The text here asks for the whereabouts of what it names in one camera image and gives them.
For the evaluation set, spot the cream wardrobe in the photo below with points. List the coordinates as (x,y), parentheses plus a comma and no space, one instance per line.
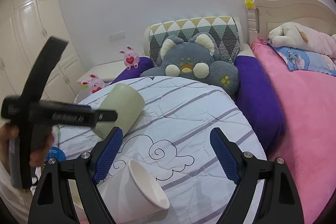
(25,27)

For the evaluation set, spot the cream wooden headboard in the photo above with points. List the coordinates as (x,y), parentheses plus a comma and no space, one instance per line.
(266,15)

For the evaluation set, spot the blue cartoon pillow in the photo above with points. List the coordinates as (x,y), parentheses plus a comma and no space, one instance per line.
(300,60)

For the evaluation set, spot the white paper cup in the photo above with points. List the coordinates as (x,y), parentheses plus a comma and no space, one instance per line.
(76,201)
(133,193)

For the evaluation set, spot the pink bunny toy back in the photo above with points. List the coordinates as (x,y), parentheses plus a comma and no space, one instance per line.
(131,58)

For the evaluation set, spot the yellow star sticker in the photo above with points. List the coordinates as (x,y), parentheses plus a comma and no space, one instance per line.
(249,4)

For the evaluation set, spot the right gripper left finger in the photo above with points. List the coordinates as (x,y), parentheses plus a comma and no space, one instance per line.
(52,201)

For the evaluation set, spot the diamond pattern quilted cushion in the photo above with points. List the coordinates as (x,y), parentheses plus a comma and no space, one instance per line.
(224,30)

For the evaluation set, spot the grey cat plush cushion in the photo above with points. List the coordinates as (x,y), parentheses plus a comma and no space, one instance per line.
(196,59)

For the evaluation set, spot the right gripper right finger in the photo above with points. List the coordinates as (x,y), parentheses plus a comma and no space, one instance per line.
(279,202)

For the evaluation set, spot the pink bed blanket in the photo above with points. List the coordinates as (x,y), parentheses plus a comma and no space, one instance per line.
(307,101)

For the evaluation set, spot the green plastic cup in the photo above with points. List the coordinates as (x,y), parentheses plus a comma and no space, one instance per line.
(128,104)

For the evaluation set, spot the white pink plush toy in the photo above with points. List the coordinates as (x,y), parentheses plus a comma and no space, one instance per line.
(295,35)

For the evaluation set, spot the purple blanket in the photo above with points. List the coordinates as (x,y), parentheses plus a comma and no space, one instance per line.
(258,102)

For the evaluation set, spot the pink bunny toy front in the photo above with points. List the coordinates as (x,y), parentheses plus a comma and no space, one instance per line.
(93,85)

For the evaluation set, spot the pink bunny toy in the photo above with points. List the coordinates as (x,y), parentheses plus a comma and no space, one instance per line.
(131,58)
(93,85)

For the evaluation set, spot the wall outlet panel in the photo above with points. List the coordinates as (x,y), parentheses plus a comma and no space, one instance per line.
(117,36)

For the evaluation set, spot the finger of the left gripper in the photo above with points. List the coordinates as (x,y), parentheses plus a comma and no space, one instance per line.
(103,116)

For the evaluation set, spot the blue black CoolTowel can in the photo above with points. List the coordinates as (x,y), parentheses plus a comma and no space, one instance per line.
(57,153)

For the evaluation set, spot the white nightstand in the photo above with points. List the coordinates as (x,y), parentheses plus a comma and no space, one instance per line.
(106,72)

